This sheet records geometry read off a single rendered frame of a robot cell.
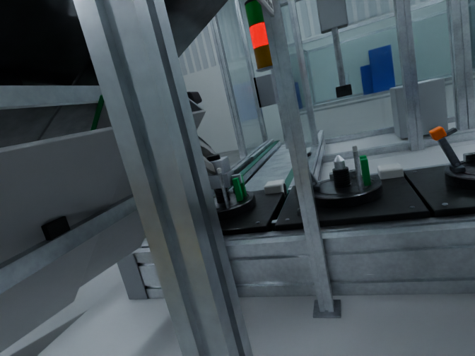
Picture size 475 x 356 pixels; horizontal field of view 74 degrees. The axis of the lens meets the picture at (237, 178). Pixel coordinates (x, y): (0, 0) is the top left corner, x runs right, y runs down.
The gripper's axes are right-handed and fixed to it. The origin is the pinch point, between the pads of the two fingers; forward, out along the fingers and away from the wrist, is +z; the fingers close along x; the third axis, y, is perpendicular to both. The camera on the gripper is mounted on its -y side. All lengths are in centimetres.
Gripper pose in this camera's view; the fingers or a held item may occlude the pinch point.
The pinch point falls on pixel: (217, 164)
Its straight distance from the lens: 68.4
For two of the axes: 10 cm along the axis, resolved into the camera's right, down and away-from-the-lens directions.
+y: -5.5, 7.4, 3.9
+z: 7.8, 6.2, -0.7
